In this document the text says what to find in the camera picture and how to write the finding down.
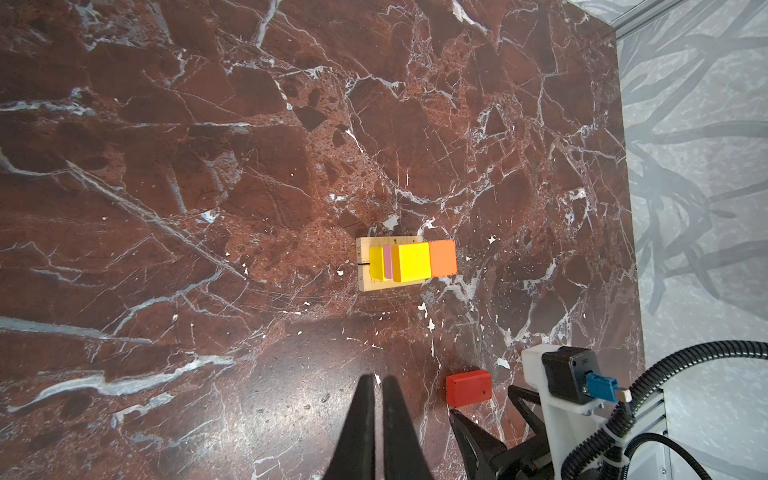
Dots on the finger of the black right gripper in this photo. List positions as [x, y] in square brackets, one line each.
[481, 452]
[521, 398]

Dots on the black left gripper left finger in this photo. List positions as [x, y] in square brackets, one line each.
[354, 455]

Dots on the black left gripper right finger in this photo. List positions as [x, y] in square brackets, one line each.
[403, 456]

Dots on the small orange red block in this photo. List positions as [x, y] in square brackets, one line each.
[443, 258]

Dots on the orange yellow small cube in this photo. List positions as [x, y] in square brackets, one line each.
[411, 262]

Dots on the natural wood long block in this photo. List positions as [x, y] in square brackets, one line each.
[366, 283]

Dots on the pink rectangular block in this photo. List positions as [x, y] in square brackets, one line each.
[388, 262]

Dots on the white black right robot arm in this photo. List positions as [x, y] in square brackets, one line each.
[648, 451]

